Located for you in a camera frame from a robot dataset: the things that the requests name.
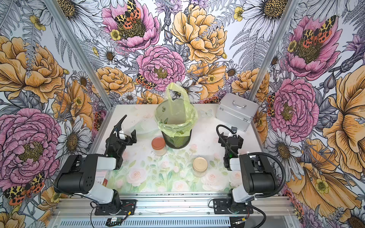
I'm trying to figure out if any clear plastic rice jar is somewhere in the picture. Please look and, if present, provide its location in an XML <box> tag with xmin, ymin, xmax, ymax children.
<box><xmin>193</xmin><ymin>157</ymin><xmax>208</xmax><ymax>177</ymax></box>

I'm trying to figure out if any beige jar lid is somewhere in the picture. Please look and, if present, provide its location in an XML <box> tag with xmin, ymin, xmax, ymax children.
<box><xmin>193</xmin><ymin>157</ymin><xmax>208</xmax><ymax>173</ymax></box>

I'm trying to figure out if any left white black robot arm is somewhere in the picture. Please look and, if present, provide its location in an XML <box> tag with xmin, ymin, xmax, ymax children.
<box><xmin>54</xmin><ymin>130</ymin><xmax>137</xmax><ymax>216</ymax></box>

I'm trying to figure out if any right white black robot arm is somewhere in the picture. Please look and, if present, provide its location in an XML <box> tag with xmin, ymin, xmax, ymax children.
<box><xmin>213</xmin><ymin>133</ymin><xmax>286</xmax><ymax>214</ymax></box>

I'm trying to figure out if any clear plastic container lid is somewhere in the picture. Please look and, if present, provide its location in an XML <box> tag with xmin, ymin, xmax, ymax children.
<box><xmin>134</xmin><ymin>118</ymin><xmax>159</xmax><ymax>135</ymax></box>

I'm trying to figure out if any jar with red-brown lid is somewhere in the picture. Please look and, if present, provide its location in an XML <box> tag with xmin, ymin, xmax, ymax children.
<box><xmin>151</xmin><ymin>137</ymin><xmax>167</xmax><ymax>156</ymax></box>

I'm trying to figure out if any red white cardboard box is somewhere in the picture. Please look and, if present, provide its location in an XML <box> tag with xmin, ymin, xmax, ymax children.
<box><xmin>95</xmin><ymin>170</ymin><xmax>110</xmax><ymax>187</ymax></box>

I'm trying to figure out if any silver aluminium case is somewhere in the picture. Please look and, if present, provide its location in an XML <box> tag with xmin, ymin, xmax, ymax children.
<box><xmin>215</xmin><ymin>93</ymin><xmax>259</xmax><ymax>132</ymax></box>

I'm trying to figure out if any floral table mat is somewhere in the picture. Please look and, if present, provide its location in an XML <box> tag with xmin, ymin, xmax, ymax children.
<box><xmin>107</xmin><ymin>143</ymin><xmax>242</xmax><ymax>193</ymax></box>

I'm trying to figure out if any black mesh trash bin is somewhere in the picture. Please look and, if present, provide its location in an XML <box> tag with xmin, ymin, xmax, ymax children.
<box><xmin>159</xmin><ymin>99</ymin><xmax>192</xmax><ymax>149</ymax></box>

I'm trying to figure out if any yellow-green plastic bin bag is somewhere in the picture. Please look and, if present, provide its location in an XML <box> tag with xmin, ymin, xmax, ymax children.
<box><xmin>155</xmin><ymin>83</ymin><xmax>199</xmax><ymax>137</ymax></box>

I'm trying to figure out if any small green circuit board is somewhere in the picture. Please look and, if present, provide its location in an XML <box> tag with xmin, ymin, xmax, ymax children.
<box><xmin>105</xmin><ymin>217</ymin><xmax>123</xmax><ymax>227</ymax></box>

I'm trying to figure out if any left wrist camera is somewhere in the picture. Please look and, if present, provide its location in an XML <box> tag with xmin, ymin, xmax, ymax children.
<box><xmin>117</xmin><ymin>129</ymin><xmax>126</xmax><ymax>140</ymax></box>

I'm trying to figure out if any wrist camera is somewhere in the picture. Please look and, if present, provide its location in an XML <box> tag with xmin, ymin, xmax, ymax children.
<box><xmin>117</xmin><ymin>129</ymin><xmax>126</xmax><ymax>140</ymax></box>
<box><xmin>231</xmin><ymin>126</ymin><xmax>238</xmax><ymax>135</ymax></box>

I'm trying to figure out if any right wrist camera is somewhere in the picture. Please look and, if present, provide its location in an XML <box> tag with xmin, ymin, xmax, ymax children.
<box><xmin>231</xmin><ymin>126</ymin><xmax>238</xmax><ymax>135</ymax></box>

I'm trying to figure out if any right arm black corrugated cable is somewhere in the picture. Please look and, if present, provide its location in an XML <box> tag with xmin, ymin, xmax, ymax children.
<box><xmin>215</xmin><ymin>124</ymin><xmax>286</xmax><ymax>199</ymax></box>

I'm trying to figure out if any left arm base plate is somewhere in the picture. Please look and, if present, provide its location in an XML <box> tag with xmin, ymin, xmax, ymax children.
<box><xmin>93</xmin><ymin>199</ymin><xmax>137</xmax><ymax>216</ymax></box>

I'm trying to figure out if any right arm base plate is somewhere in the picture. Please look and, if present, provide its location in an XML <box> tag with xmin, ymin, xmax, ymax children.
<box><xmin>209</xmin><ymin>199</ymin><xmax>253</xmax><ymax>215</ymax></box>

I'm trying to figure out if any aluminium front rail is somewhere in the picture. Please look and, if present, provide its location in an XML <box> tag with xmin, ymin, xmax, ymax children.
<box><xmin>48</xmin><ymin>192</ymin><xmax>300</xmax><ymax>228</ymax></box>

